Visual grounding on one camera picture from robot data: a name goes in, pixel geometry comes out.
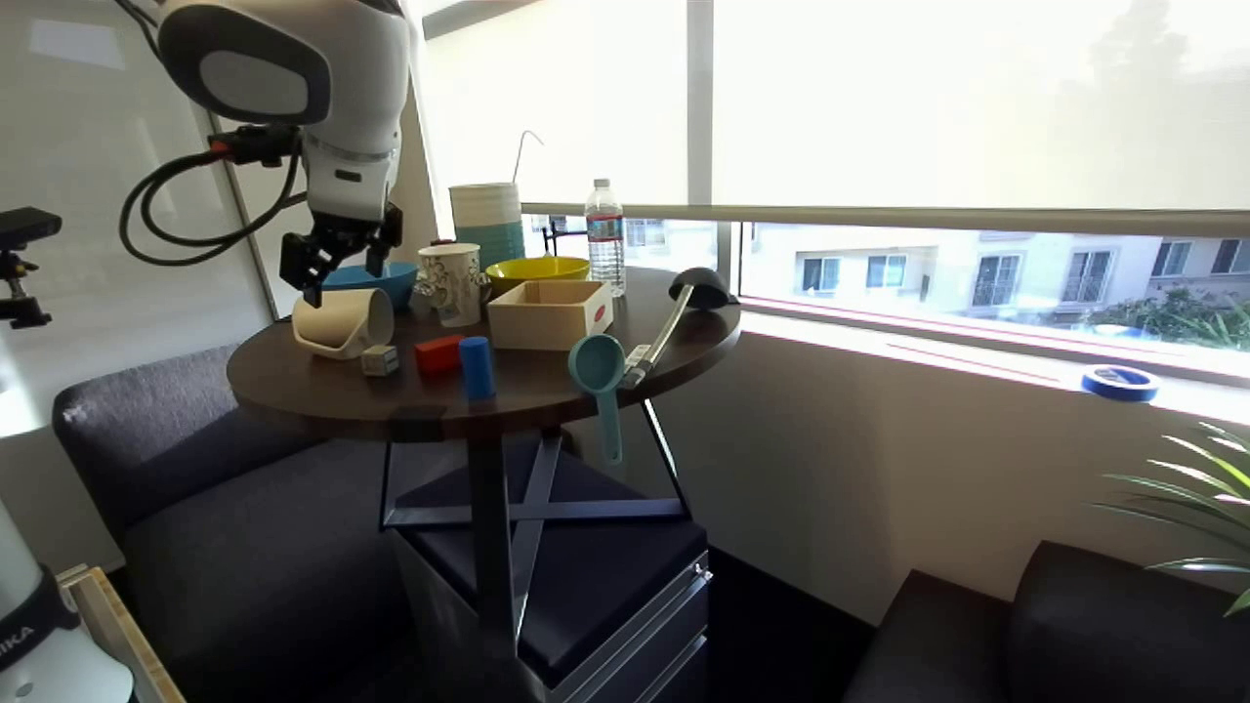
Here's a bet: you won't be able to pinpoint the blue plastic bowl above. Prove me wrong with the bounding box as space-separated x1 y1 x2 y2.
326 262 420 313

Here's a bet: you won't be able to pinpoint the teal scoop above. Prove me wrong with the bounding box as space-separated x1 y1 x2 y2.
568 331 627 465

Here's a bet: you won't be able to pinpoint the round wooden table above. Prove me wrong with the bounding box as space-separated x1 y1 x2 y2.
226 269 740 636

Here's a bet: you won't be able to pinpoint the black camera stand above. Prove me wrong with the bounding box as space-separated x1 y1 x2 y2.
0 206 63 330

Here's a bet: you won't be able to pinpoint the stacked white teal cups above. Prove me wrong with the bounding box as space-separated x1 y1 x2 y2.
451 183 525 265

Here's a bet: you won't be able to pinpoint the cream mug cup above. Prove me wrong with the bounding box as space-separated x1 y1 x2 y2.
288 290 394 360

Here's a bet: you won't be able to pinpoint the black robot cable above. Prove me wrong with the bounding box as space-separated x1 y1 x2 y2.
115 122 317 269

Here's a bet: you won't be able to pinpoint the green plant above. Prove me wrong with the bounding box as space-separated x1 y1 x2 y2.
1115 422 1250 618

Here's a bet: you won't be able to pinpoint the blue tape roll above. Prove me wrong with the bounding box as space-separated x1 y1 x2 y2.
1082 365 1158 404

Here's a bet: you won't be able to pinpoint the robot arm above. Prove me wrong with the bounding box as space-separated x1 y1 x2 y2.
158 0 414 307

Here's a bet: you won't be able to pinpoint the patterned white cup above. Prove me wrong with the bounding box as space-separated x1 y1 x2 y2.
420 244 481 330

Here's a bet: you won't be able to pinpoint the wooden box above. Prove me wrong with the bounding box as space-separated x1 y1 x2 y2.
490 282 612 352

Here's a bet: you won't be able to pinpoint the red rectangular block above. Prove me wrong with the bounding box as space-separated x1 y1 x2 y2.
414 338 460 379

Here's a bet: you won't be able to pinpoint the grey sofa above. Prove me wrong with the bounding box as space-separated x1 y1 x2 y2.
51 339 435 703

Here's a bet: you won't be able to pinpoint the dark storage cabinet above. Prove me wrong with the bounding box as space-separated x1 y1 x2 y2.
379 428 718 703

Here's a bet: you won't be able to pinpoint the black leather armchair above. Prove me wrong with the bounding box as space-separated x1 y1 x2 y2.
843 545 1250 703

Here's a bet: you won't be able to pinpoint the yellow bowl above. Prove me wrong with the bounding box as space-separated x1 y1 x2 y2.
486 260 589 292

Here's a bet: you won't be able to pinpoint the water bottle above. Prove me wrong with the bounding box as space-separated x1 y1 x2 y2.
586 178 627 290

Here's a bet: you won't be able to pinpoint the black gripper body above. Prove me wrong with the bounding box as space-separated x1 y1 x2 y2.
276 206 403 307

